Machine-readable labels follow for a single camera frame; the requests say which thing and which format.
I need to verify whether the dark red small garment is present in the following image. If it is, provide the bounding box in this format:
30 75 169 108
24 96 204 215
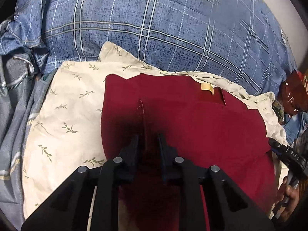
101 74 275 230

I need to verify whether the person's right hand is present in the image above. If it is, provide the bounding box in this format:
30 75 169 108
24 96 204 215
275 176 299 222

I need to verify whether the red shiny plastic bag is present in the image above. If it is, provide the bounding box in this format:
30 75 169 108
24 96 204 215
278 70 307 116

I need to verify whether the cream leaf-print pillow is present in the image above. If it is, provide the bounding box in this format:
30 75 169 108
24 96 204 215
22 42 287 228

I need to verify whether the grey striped bedsheet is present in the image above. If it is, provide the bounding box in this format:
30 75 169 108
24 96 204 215
1 54 55 230

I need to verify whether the blue plaid quilt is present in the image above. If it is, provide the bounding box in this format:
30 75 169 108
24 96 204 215
1 0 296 95

